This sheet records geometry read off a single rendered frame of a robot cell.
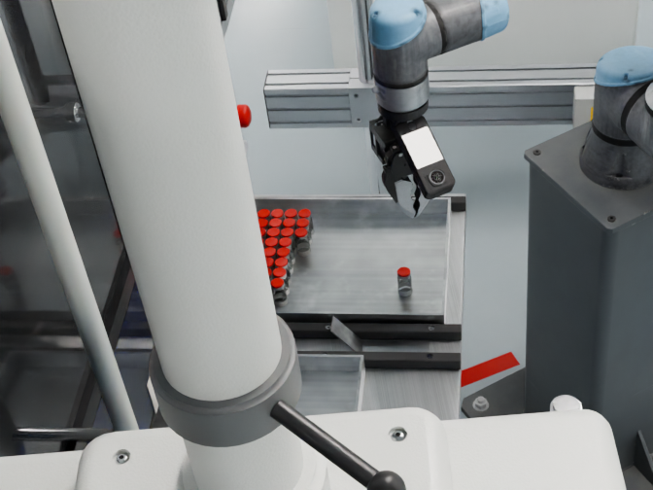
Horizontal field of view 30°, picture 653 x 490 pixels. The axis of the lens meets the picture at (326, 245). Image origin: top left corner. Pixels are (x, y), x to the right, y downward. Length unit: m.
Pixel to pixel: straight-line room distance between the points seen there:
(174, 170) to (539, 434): 0.41
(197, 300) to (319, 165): 2.90
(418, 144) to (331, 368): 0.36
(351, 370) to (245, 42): 2.38
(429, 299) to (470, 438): 1.02
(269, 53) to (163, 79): 3.45
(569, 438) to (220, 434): 0.29
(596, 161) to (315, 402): 0.73
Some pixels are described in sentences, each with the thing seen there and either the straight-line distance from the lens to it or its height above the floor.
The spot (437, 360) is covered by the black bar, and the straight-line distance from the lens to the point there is 1.78.
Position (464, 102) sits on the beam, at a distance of 2.87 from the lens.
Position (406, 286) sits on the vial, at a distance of 1.88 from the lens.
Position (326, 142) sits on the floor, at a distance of 3.59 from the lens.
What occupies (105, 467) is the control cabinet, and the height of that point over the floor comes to 1.58.
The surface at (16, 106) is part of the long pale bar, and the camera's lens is 1.03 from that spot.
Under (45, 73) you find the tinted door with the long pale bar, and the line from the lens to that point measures 1.31.
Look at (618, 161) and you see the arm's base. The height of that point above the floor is 0.84.
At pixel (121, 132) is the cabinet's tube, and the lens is 0.56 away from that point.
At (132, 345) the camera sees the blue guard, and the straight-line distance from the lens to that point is 1.56.
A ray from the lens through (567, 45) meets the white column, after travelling 3.51.
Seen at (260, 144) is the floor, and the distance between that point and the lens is 3.62.
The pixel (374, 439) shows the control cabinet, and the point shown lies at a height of 1.58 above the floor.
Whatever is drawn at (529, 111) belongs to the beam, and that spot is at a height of 0.47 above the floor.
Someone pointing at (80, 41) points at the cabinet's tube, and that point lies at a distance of 0.54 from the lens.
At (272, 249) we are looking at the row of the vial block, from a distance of 1.93.
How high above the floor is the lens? 2.26
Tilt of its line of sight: 44 degrees down
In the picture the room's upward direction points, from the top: 8 degrees counter-clockwise
